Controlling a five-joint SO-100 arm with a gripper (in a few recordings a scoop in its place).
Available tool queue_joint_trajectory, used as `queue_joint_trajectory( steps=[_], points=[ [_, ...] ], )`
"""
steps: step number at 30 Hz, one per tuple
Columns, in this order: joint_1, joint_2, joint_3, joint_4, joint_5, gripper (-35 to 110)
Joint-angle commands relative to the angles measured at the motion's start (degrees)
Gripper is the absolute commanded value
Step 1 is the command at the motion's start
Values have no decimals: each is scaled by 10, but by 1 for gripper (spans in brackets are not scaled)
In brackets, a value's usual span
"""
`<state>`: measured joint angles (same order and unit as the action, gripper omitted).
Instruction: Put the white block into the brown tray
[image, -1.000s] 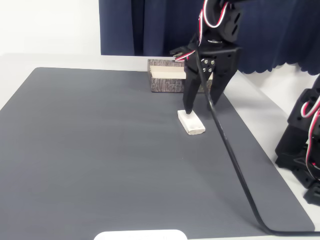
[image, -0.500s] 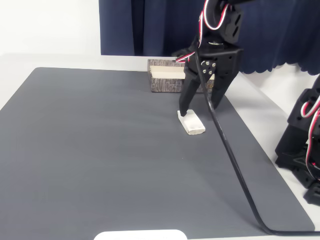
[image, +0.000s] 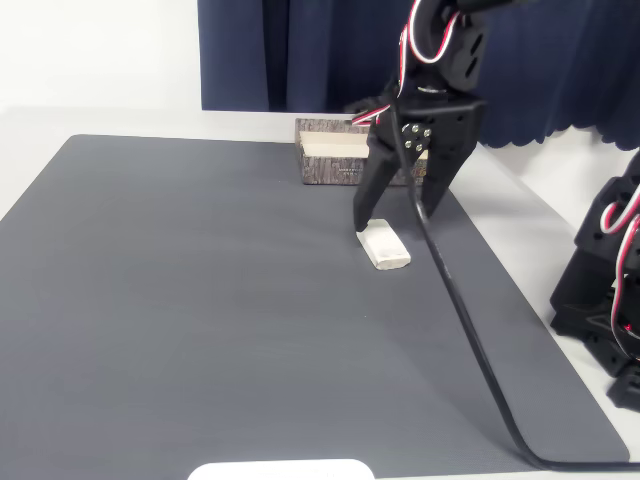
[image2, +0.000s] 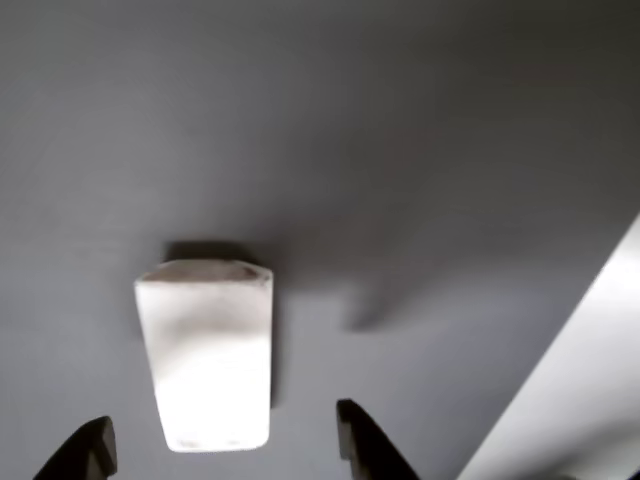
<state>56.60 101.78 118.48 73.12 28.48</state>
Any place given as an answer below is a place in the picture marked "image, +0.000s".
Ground small white block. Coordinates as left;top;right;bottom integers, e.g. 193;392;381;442
355;217;412;272

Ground bark print cardboard box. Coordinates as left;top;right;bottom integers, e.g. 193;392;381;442
294;117;431;189

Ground grey textured mat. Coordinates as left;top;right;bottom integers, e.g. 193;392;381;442
0;133;631;474

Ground white rounded device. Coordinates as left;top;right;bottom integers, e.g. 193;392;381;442
187;458;376;480

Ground red white servo wire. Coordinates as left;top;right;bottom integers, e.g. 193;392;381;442
398;0;471;65
609;234;640;360
599;188;640;236
352;79;404;127

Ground black camera mount frame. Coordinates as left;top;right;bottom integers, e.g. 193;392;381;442
343;97;391;117

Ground thick black camera cable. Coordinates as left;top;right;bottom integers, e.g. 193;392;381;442
389;102;640;472

